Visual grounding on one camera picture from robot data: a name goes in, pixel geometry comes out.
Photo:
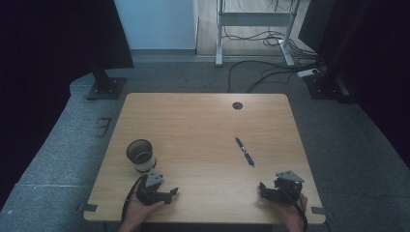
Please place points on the person's left hand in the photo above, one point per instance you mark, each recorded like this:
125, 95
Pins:
137, 211

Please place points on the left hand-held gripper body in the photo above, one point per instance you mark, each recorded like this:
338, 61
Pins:
148, 193

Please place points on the black floor tape marks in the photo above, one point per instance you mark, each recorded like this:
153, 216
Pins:
103, 127

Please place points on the dark curtain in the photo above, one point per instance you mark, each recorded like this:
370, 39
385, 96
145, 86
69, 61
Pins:
380, 64
42, 64

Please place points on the black tape piece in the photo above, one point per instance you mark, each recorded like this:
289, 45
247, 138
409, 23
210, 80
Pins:
318, 210
90, 208

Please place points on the black pen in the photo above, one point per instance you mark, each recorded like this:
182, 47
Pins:
245, 153

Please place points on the dark mesh pen holder cup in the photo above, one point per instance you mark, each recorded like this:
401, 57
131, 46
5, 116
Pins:
141, 158

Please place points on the black metal stand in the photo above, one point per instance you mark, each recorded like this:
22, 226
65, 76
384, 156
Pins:
324, 87
106, 88

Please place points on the white power strip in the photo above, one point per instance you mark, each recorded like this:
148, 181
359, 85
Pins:
307, 73

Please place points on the person's right hand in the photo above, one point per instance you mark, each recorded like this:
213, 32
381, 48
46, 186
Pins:
293, 216

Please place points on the white metal desk frame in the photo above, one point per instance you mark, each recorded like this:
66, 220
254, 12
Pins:
254, 19

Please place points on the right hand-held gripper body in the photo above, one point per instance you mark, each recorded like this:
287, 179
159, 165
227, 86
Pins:
286, 191

